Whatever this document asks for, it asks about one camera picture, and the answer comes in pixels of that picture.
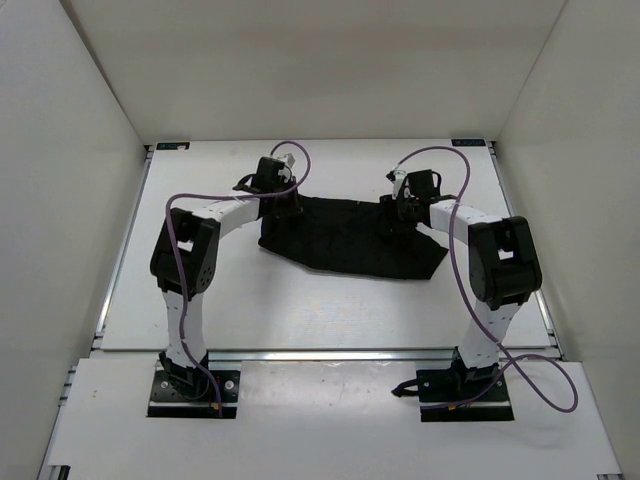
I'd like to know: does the aluminium table rail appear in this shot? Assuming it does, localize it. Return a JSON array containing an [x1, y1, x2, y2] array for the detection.
[[208, 348, 453, 362]]

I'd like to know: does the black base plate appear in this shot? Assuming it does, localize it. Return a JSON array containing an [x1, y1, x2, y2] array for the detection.
[[416, 370, 515, 423], [147, 369, 241, 420]]

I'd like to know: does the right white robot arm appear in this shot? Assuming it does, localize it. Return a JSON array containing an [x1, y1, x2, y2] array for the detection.
[[381, 169, 542, 401]]

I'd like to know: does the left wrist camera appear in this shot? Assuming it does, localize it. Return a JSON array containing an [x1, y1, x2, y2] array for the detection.
[[276, 153, 296, 178]]

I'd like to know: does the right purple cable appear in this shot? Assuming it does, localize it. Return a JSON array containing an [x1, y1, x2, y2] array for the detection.
[[394, 145, 581, 414]]

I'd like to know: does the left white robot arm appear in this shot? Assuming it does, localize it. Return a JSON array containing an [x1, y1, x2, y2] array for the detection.
[[150, 154, 299, 398]]

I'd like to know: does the left blue corner label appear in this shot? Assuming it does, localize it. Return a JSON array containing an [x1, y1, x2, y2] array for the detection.
[[155, 142, 190, 151]]

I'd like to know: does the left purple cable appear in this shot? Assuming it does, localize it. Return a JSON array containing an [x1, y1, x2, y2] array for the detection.
[[164, 140, 312, 416]]

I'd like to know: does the purple cable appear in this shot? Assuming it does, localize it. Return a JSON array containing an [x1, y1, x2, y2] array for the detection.
[[164, 140, 312, 416], [394, 145, 581, 414]]

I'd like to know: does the blue corner label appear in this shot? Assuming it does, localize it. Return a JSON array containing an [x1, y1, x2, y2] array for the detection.
[[451, 138, 486, 148], [155, 142, 190, 151]]

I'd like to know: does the right blue corner label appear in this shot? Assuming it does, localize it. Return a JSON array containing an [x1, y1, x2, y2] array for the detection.
[[451, 138, 486, 148]]

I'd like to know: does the black pleated skirt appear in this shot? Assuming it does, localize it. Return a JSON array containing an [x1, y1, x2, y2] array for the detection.
[[258, 196, 448, 280]]

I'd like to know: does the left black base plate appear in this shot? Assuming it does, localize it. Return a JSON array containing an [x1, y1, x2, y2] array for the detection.
[[147, 369, 241, 420]]

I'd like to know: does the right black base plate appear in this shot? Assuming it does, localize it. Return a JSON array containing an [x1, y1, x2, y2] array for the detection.
[[416, 370, 515, 423]]

